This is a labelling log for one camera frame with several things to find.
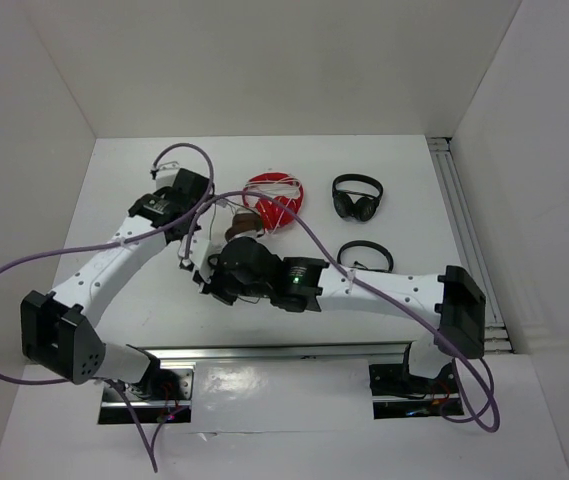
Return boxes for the black headphones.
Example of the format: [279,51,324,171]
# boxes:
[337,240,395,273]
[332,173,384,223]

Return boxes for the aluminium rail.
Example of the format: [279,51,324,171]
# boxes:
[145,342,408,363]
[426,137,514,355]

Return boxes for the front aluminium rail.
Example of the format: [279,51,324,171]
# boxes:
[145,342,408,363]

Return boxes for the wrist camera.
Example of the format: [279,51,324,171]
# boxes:
[178,235,216,283]
[150,161,180,183]

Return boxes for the white cable of red headphones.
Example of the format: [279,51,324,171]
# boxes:
[243,174,301,238]

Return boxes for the brown silver headphones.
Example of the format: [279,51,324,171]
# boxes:
[215,199,266,242]

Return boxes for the red headphones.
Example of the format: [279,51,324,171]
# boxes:
[242,171,305,234]

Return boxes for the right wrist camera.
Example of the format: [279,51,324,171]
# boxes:
[178,235,216,283]

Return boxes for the right aluminium rail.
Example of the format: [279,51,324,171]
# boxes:
[426,137,514,355]

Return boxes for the far black headphones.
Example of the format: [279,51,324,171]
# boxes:
[332,173,384,223]

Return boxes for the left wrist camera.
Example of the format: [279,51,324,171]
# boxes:
[150,161,180,183]

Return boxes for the near black headphones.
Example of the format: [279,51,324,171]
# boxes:
[337,240,395,273]

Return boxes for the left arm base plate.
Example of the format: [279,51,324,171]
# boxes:
[98,364,196,425]

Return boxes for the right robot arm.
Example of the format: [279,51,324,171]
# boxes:
[189,237,486,392]

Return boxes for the white front cover panel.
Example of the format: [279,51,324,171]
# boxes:
[191,359,373,433]

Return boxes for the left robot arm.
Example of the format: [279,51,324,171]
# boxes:
[20,169,212,399]

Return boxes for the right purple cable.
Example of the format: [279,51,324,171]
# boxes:
[182,190,500,432]

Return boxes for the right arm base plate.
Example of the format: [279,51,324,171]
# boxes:
[369,364,459,401]

